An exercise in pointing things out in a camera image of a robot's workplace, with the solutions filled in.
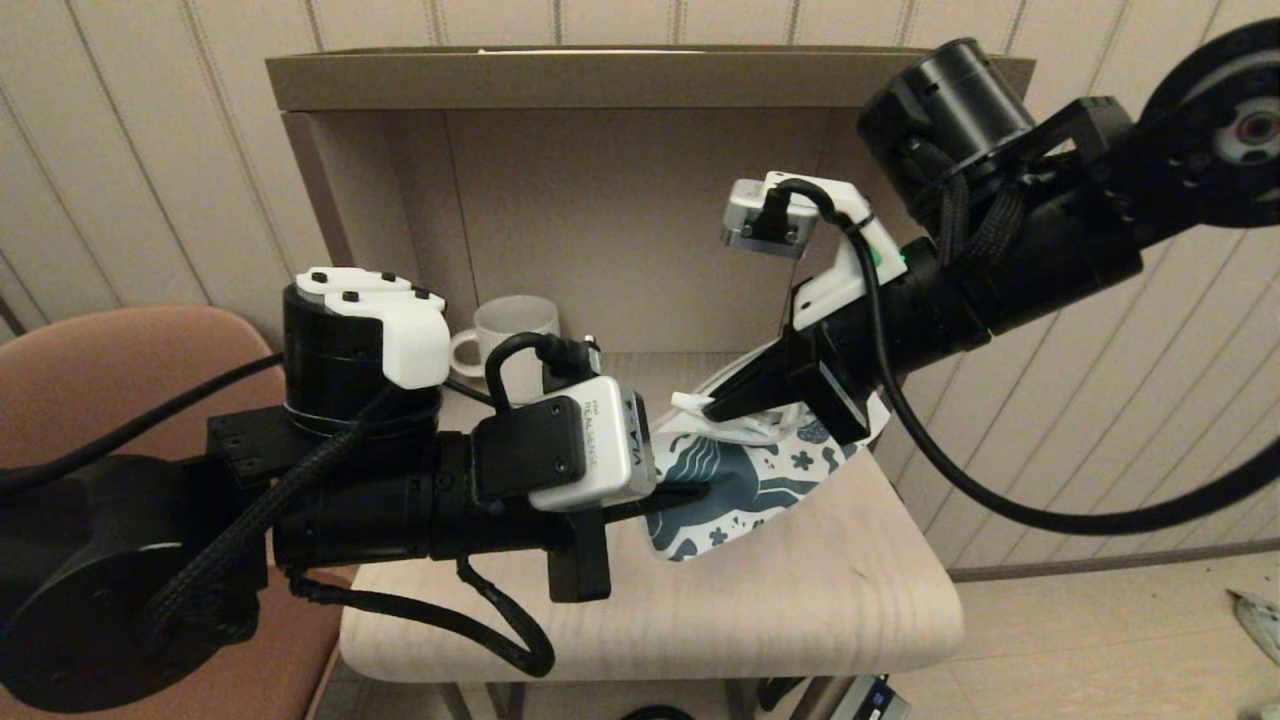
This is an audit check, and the small white toothpaste tube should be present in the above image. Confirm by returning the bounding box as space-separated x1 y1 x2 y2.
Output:
670 390 791 446

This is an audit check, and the white horse print pouch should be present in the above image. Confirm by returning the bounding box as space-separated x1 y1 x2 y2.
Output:
640 350 891 563

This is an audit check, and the white ribbed ceramic mug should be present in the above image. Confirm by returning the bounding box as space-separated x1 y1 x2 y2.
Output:
450 295 563 393

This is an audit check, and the beige wooden hutch desk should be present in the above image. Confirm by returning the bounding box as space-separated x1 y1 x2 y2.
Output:
265 44 1036 720

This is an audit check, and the grey box with blue label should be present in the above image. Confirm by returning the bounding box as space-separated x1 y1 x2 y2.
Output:
830 672 911 720

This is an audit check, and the brown upholstered chair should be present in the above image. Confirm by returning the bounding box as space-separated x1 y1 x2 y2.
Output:
0 305 346 720

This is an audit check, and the grey crumpled floor object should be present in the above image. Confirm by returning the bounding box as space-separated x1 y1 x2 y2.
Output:
1228 588 1280 669

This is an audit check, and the thick black right camera cable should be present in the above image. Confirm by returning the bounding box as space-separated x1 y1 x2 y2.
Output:
760 178 1280 536

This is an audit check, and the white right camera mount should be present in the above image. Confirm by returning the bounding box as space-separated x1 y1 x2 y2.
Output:
765 172 909 333

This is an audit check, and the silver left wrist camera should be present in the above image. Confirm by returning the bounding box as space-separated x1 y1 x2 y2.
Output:
528 375 658 513

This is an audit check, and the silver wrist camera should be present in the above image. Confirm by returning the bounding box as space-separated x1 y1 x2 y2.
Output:
722 178 819 259
528 375 658 513

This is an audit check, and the black left camera plug cable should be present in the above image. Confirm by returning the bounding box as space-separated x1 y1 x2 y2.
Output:
472 332 601 506

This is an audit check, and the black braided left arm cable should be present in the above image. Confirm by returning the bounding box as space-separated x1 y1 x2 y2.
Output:
290 555 556 679

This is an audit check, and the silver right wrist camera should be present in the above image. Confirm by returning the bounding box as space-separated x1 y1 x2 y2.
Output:
722 178 819 259

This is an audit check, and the brown wall baseboard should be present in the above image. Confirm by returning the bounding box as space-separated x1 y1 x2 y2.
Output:
945 538 1280 583

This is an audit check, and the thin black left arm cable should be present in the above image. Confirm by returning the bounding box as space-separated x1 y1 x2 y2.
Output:
0 352 288 493

